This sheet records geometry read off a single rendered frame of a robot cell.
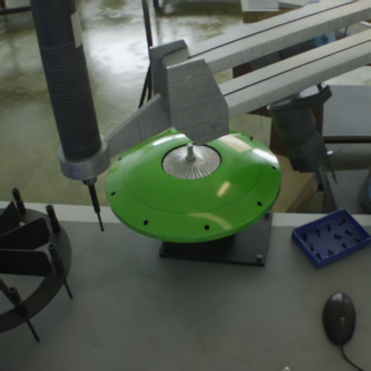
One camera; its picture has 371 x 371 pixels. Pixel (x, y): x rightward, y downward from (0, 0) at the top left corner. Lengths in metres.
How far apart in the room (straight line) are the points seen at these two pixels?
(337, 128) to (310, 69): 1.99
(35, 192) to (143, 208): 1.95
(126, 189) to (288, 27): 0.50
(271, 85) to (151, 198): 0.41
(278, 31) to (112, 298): 0.61
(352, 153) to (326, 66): 2.32
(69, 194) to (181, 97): 2.25
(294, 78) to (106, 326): 0.56
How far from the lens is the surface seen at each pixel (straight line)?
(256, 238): 1.01
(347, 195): 1.24
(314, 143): 0.96
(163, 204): 0.86
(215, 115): 0.49
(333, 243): 1.02
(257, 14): 1.93
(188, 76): 0.46
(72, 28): 0.43
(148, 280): 0.97
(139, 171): 0.92
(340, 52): 0.57
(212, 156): 0.94
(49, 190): 2.77
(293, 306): 0.91
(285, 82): 0.52
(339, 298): 0.89
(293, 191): 1.59
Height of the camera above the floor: 1.64
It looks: 39 degrees down
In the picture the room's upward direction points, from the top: 6 degrees counter-clockwise
